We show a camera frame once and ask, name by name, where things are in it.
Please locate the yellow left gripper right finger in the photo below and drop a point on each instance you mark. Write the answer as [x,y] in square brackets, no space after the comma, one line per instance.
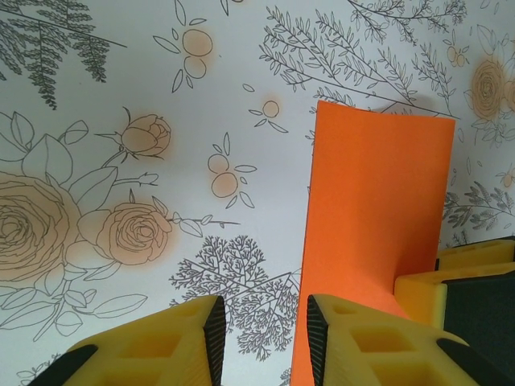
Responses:
[370,358]

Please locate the floral patterned table cover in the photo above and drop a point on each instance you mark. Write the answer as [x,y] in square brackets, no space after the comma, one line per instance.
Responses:
[120,80]

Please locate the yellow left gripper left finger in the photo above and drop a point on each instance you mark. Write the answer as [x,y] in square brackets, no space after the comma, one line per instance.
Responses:
[153,354]

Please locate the orange paper sheet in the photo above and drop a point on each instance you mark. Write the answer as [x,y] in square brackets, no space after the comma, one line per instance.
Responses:
[362,201]

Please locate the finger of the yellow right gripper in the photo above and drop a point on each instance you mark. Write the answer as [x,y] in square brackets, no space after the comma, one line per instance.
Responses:
[475,255]
[422,297]

